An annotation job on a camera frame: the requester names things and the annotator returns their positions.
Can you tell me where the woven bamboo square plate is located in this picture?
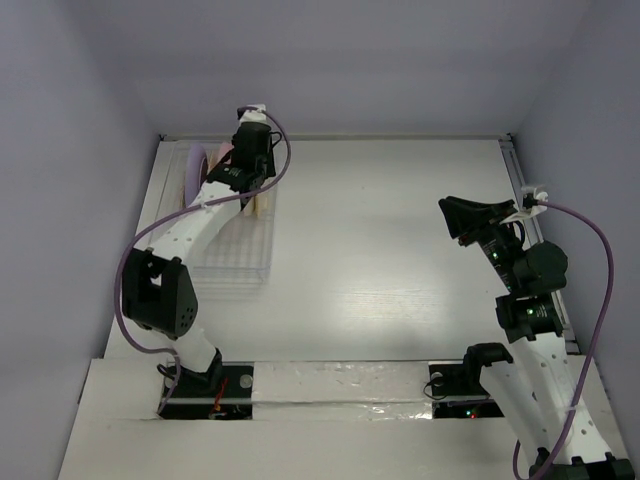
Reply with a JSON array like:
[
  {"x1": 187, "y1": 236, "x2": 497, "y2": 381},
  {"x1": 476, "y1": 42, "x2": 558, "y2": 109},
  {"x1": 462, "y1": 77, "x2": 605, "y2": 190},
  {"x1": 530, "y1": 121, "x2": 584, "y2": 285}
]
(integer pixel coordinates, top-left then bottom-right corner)
[{"x1": 243, "y1": 192, "x2": 271, "y2": 218}]

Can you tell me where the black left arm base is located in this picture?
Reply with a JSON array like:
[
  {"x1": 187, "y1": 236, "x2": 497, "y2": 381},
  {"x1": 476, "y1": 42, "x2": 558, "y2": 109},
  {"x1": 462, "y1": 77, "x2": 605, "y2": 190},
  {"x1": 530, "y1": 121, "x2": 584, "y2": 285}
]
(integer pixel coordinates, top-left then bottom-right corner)
[{"x1": 160, "y1": 363, "x2": 254, "y2": 420}]

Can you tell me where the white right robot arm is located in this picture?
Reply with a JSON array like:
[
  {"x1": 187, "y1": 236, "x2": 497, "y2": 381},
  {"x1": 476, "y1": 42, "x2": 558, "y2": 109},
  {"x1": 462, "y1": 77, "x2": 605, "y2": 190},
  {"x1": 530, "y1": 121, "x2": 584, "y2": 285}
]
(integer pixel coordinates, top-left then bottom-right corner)
[{"x1": 438, "y1": 193, "x2": 636, "y2": 479}]

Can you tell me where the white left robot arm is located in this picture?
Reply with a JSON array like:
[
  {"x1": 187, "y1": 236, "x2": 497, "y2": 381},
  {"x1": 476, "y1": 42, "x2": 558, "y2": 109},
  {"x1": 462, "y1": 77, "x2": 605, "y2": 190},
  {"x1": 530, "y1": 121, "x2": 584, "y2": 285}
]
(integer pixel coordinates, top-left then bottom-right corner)
[{"x1": 114, "y1": 113, "x2": 283, "y2": 395}]

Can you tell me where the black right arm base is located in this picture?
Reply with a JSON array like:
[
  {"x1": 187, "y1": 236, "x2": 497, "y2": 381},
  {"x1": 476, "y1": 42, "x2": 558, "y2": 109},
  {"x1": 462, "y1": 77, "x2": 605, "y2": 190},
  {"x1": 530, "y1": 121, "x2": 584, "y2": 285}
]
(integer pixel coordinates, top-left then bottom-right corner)
[{"x1": 423, "y1": 363, "x2": 503, "y2": 420}]

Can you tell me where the pink round plate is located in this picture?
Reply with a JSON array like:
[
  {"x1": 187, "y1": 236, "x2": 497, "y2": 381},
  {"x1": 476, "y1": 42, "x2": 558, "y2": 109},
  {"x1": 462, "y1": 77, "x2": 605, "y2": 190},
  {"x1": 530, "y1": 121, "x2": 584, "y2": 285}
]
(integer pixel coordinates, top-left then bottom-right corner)
[{"x1": 209, "y1": 142, "x2": 233, "y2": 172}]

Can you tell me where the purple round plate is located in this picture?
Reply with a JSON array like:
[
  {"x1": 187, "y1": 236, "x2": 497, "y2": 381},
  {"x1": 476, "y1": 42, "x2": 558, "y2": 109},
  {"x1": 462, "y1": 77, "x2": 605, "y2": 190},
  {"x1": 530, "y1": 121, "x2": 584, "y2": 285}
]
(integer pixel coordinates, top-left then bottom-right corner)
[{"x1": 183, "y1": 144, "x2": 209, "y2": 207}]

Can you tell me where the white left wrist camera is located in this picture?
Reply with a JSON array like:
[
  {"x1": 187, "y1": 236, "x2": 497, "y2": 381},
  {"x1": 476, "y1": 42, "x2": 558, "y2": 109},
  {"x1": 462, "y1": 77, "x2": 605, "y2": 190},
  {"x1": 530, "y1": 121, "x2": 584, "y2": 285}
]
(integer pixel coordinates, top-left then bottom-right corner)
[{"x1": 236, "y1": 104, "x2": 269, "y2": 126}]

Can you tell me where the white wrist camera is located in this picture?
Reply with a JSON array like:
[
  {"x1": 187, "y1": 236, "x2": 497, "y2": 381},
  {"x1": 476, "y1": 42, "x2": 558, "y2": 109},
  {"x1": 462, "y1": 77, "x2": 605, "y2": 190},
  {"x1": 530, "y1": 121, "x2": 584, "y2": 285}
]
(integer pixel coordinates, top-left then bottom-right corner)
[
  {"x1": 501, "y1": 185, "x2": 549, "y2": 224},
  {"x1": 236, "y1": 104, "x2": 269, "y2": 126}
]

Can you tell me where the aluminium rail on table edge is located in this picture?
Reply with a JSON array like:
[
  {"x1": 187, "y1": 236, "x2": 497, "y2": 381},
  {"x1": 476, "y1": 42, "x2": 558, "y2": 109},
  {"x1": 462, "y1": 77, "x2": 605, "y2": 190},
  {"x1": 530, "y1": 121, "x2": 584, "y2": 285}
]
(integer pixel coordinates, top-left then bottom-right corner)
[{"x1": 498, "y1": 134, "x2": 581, "y2": 355}]

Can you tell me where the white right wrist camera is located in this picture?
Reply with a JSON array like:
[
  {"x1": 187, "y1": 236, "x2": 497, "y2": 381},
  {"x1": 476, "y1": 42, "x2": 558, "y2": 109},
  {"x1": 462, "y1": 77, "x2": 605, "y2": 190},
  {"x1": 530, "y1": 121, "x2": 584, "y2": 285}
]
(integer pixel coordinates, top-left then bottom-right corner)
[{"x1": 501, "y1": 185, "x2": 549, "y2": 224}]

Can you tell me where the clear wire dish rack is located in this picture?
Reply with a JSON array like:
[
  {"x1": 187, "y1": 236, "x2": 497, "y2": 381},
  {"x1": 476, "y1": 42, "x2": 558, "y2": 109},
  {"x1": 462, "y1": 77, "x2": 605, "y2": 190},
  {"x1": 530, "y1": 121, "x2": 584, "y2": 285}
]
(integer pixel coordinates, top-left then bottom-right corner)
[{"x1": 154, "y1": 140, "x2": 277, "y2": 289}]

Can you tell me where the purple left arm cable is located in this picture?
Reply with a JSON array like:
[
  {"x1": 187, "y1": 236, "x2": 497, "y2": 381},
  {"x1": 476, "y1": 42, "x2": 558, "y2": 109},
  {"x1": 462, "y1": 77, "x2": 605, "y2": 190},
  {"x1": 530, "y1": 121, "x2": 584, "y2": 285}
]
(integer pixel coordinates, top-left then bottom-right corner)
[{"x1": 114, "y1": 104, "x2": 290, "y2": 416}]

